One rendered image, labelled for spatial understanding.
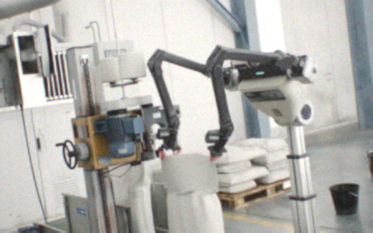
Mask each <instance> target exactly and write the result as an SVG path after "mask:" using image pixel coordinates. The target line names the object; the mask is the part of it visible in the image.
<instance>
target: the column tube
mask: <svg viewBox="0 0 373 233"><path fill-rule="evenodd" d="M86 54H87V55H88V57H89V65H88V67H89V77H90V80H91V81H90V82H91V88H92V99H93V103H94V113H95V116H100V115H101V108H100V103H99V95H98V91H97V79H96V71H95V67H94V59H93V55H92V48H91V47H82V48H73V49H71V50H68V51H67V60H68V69H69V73H70V81H71V85H72V96H73V104H74V108H75V116H76V119H78V118H86V117H91V116H92V113H91V107H90V102H89V94H88V93H89V91H88V90H87V79H86V70H85V66H82V64H81V61H80V55H86ZM72 80H74V82H75V89H76V94H77V100H75V97H74V92H73V84H72ZM77 131H78V138H90V136H89V129H88V125H81V126H77ZM83 175H84V179H85V187H86V192H87V203H88V207H89V215H90V219H91V227H92V233H108V230H107V222H106V214H105V213H106V212H105V210H104V201H103V196H102V186H101V178H100V174H99V169H98V170H93V169H88V168H83ZM104 176H107V177H104V183H105V185H104V186H105V187H106V197H107V203H108V212H109V217H110V223H111V228H112V233H118V232H117V220H116V217H115V207H114V204H113V195H112V184H111V180H110V172H108V173H106V174H104Z"/></svg>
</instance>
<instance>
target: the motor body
mask: <svg viewBox="0 0 373 233"><path fill-rule="evenodd" d="M129 118H131V113H123V114H118V115H116V114H115V115H111V116H105V123H106V132H107V139H108V141H109V142H110V144H109V145H108V147H109V151H110V156H111V157H112V158H113V159H121V158H125V157H131V156H134V154H135V153H136V147H135V142H134V141H133V140H132V134H127V135H126V134H125V130H124V126H123V120H124V119H129Z"/></svg>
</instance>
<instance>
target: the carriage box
mask: <svg viewBox="0 0 373 233"><path fill-rule="evenodd" d="M126 113H131V116H132V115H136V111H135V110H132V111H127V112H126ZM105 116H107V114H106V113H103V114H101V115H100V116H90V117H86V118H78V119H76V117H74V118H71V120H72V131H73V140H74V144H75V145H76V144H79V143H80V142H81V143H85V144H86V145H87V147H88V149H89V158H88V159H87V160H86V161H77V167H78V168H88V169H93V170H98V169H101V168H106V167H109V166H116V165H118V164H123V163H127V162H132V161H135V160H136V158H137V151H138V158H137V161H139V160H141V159H142V155H141V147H140V142H137V149H136V153H135V154H134V156H131V157H125V158H121V159H113V158H112V163H108V164H104V165H100V166H99V159H98V158H99V157H104V156H110V151H109V147H108V145H109V144H110V142H109V141H108V139H107V134H106V133H101V134H97V135H96V134H95V131H94V124H93V120H95V119H103V118H105ZM81 125H88V129H89V136H90V138H78V131H77V126H81Z"/></svg>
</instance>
